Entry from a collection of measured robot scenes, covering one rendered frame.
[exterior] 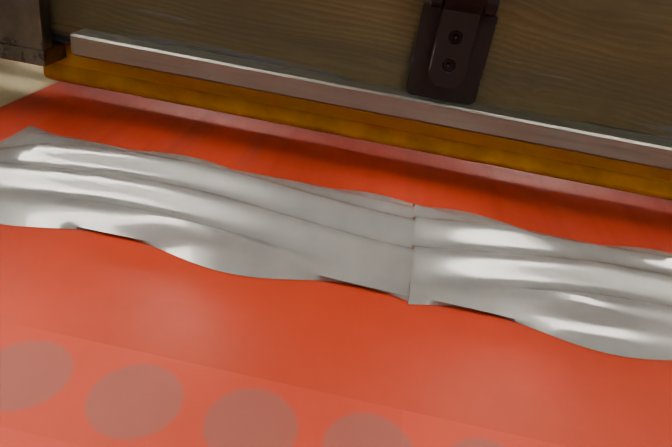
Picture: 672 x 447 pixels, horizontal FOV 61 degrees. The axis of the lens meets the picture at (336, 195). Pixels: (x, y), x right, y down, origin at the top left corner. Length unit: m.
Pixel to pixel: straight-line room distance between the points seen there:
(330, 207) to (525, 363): 0.09
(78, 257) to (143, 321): 0.04
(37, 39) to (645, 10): 0.27
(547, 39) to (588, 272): 0.10
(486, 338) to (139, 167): 0.15
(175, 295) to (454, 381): 0.09
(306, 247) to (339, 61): 0.10
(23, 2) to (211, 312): 0.18
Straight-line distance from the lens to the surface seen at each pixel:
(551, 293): 0.21
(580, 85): 0.28
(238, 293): 0.19
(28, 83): 0.36
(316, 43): 0.27
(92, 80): 0.33
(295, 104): 0.29
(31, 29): 0.31
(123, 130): 0.29
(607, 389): 0.19
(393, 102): 0.26
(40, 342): 0.17
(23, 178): 0.24
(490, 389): 0.17
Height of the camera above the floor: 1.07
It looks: 28 degrees down
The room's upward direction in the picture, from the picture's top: 10 degrees clockwise
